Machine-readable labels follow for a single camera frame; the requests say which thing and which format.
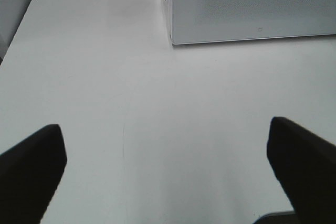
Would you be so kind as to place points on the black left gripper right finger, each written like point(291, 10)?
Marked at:
point(304, 164)

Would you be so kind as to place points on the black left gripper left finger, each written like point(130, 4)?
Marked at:
point(30, 174)

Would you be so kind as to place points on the white microwave door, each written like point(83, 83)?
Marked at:
point(252, 3)

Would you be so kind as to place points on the white microwave oven body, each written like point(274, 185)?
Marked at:
point(168, 6)

